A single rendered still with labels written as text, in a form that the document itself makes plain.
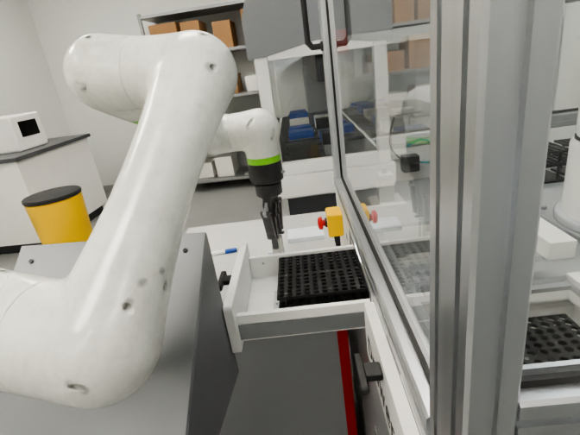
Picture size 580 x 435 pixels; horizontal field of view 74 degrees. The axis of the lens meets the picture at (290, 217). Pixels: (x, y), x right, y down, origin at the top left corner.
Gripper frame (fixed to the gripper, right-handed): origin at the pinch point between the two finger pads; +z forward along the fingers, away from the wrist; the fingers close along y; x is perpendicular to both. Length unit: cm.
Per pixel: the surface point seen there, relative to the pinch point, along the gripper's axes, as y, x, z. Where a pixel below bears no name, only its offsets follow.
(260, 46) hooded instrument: -49, -14, -57
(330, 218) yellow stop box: -5.4, 15.7, -6.3
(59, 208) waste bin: -111, -208, 27
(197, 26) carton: -313, -172, -97
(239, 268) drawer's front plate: 28.7, 1.2, -9.0
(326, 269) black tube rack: 23.5, 19.8, -6.2
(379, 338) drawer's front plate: 49, 33, -9
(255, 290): 23.3, 1.5, 0.2
